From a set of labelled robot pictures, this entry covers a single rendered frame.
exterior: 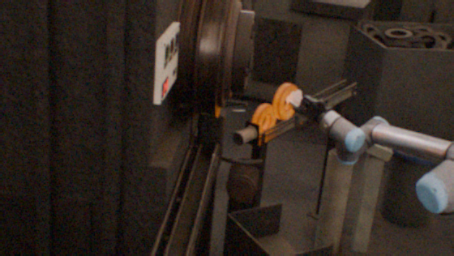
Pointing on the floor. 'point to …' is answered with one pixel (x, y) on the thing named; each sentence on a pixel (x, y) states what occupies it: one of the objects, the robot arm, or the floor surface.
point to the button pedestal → (366, 204)
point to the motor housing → (241, 186)
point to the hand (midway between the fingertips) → (286, 97)
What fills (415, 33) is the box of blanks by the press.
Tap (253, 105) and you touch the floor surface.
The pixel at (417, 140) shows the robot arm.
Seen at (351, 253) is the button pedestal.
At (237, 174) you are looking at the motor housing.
